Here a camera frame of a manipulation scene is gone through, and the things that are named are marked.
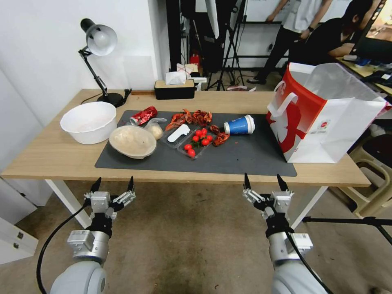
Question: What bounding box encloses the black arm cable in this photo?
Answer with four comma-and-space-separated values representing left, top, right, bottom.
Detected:
285, 226, 335, 294
36, 204, 93, 294

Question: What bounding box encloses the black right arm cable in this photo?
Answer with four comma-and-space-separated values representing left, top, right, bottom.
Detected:
285, 226, 335, 294

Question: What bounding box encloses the dark grey table mat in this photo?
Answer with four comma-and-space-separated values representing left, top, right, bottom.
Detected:
94, 110, 298, 178

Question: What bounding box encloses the computer monitor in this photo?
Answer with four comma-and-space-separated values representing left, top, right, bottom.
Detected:
355, 0, 392, 65

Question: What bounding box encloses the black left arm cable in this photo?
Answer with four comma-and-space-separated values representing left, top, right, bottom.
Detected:
36, 204, 93, 294

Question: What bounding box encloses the standing person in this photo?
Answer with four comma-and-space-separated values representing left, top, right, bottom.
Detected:
247, 0, 333, 85

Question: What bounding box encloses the blue paper cup white lid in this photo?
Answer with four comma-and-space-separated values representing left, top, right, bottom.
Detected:
223, 114, 256, 136

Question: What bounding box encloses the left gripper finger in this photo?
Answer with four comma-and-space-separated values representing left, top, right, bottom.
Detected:
84, 176, 102, 200
111, 176, 136, 212

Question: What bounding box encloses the clear bag with bun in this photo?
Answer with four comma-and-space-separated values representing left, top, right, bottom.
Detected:
143, 117, 168, 140

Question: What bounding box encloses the black tripod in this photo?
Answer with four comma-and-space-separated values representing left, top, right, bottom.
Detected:
204, 0, 247, 91

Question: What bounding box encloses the black tissue box wooden lid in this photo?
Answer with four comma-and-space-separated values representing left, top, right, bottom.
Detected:
154, 79, 196, 100

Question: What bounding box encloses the black stand bar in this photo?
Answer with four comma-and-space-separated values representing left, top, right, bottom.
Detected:
302, 215, 392, 246

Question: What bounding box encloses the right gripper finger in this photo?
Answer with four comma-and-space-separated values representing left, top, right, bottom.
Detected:
242, 173, 268, 209
277, 174, 296, 199

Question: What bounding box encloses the white plastic bowl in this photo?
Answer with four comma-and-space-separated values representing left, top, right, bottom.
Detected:
60, 101, 118, 145

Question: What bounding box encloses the cardboard box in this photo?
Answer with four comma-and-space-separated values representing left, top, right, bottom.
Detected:
176, 62, 200, 79

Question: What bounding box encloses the red and white delivery bag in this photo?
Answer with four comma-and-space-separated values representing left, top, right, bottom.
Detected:
265, 62, 390, 164

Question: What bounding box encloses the white cabinet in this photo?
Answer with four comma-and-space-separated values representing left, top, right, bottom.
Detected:
0, 177, 54, 265

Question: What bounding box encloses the wooden table with white legs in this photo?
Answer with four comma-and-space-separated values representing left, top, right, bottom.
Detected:
0, 89, 373, 229

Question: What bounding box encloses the black desk lamp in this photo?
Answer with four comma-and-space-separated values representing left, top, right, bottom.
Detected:
78, 18, 124, 108

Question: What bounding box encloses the white tissue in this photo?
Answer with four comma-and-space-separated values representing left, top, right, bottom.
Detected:
165, 71, 187, 85

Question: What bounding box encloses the beige plastic stool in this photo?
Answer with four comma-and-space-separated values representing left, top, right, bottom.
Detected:
336, 134, 392, 218

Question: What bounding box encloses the clear plastic takeout box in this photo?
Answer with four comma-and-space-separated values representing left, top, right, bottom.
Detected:
160, 122, 216, 161

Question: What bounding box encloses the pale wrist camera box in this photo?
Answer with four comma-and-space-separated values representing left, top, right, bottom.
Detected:
91, 191, 112, 215
270, 190, 292, 212

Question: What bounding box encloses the crushed red drink can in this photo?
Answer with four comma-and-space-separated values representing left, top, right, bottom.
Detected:
129, 106, 158, 127

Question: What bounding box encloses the beige lidded takeout bowl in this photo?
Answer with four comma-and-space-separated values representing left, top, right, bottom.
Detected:
109, 125, 158, 160

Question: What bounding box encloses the seated person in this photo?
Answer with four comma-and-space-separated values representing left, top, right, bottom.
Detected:
301, 0, 374, 67

